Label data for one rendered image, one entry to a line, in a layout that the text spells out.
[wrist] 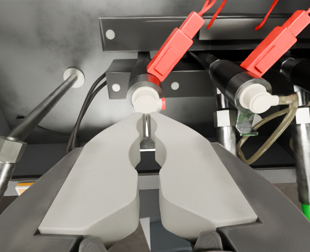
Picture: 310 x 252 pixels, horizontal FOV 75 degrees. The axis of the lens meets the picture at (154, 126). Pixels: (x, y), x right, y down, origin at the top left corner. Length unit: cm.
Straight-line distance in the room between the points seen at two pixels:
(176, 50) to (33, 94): 38
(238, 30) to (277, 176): 32
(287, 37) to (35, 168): 45
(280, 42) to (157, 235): 66
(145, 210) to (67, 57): 55
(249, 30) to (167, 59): 13
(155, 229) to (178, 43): 67
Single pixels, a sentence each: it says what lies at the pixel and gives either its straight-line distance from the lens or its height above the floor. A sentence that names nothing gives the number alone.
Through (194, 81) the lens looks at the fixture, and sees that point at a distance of 28.
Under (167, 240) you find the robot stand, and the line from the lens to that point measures 74.
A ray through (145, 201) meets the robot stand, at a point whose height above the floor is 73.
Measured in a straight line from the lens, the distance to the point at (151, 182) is 42.
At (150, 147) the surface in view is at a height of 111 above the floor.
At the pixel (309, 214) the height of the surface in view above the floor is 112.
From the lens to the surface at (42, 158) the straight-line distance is 50.
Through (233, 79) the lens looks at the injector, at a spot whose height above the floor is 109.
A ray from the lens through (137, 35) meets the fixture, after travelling 26.
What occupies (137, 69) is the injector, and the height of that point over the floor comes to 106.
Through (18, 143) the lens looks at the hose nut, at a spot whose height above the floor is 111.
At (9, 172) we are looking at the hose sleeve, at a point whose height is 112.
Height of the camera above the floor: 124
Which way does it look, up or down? 60 degrees down
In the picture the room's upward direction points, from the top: 174 degrees clockwise
